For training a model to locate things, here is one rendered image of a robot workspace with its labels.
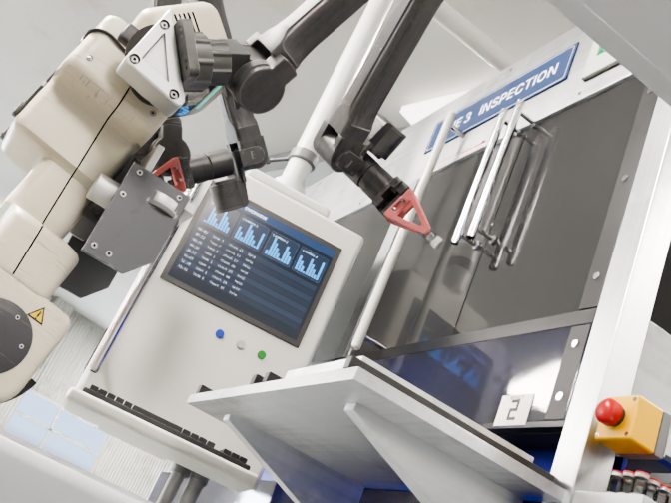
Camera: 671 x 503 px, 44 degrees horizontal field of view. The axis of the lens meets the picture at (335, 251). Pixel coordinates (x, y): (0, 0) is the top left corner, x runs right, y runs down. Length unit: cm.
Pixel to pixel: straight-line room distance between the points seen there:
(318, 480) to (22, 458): 161
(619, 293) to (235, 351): 103
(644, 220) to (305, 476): 83
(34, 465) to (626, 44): 35
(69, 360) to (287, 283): 1034
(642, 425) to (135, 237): 80
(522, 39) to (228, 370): 247
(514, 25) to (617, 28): 360
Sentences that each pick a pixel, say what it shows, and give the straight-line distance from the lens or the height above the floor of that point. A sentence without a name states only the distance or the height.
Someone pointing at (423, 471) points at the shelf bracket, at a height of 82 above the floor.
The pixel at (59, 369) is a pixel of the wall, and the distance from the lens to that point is 1240.
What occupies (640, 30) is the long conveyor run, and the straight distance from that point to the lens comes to 44.
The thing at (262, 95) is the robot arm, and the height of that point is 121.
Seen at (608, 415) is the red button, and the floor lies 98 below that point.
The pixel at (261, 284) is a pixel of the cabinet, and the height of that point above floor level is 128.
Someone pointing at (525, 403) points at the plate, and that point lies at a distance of 151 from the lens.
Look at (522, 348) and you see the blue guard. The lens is 160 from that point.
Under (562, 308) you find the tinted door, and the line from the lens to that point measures 159.
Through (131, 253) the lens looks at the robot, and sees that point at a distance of 125.
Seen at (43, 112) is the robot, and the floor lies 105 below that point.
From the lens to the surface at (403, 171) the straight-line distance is 260.
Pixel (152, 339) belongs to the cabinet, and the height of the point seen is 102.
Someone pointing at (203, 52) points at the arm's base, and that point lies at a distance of 125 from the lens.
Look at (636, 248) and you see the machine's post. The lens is 152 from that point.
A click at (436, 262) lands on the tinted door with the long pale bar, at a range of 208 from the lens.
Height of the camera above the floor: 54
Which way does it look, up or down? 24 degrees up
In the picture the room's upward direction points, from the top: 24 degrees clockwise
